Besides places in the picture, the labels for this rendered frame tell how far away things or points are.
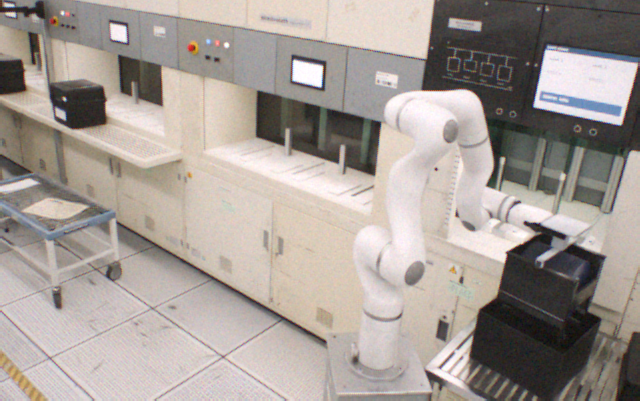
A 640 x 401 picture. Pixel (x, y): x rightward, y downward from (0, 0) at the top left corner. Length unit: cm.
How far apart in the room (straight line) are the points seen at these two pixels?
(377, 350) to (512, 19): 117
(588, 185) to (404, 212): 163
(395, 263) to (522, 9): 99
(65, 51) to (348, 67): 249
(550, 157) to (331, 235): 119
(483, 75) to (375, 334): 99
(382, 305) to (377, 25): 116
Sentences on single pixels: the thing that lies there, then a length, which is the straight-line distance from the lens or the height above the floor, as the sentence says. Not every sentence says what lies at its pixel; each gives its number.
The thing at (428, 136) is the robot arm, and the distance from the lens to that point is 135.
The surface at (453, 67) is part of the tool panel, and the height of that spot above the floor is 155.
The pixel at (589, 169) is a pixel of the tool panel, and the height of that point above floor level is 104.
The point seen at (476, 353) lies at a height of 78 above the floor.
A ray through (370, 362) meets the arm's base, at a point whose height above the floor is 79.
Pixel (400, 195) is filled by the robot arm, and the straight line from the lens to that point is 143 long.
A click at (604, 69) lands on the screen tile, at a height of 163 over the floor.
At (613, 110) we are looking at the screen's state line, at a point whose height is 151.
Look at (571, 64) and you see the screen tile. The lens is 195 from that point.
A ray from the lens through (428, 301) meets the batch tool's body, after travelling 243.
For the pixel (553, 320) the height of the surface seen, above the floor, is 100.
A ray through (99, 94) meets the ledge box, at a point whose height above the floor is 101.
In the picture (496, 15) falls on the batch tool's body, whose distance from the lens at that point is 203.
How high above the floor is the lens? 186
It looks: 22 degrees down
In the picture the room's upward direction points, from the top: 4 degrees clockwise
